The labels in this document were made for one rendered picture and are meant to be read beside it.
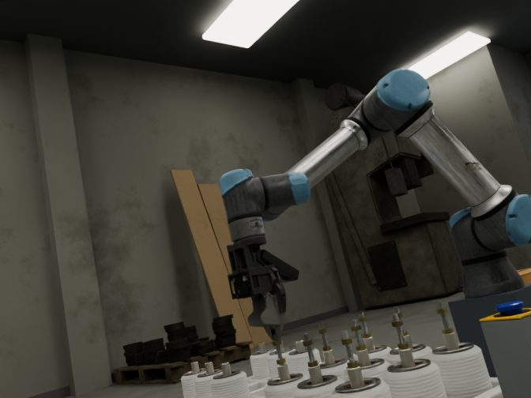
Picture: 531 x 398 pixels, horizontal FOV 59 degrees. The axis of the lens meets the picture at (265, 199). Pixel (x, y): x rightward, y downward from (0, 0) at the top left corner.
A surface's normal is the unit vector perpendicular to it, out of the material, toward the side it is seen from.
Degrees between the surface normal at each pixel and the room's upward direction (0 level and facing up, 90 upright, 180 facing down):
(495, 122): 90
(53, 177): 90
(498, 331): 90
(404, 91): 83
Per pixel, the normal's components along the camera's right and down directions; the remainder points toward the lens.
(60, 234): 0.59, -0.29
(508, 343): -0.86, 0.09
